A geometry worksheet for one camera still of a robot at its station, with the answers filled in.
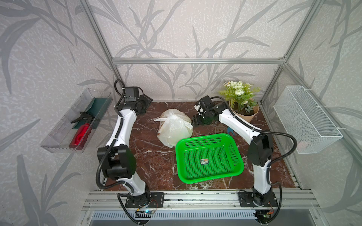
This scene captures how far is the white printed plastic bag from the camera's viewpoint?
0.87 m

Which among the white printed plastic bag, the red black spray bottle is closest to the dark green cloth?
the red black spray bottle

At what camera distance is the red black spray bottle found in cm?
56
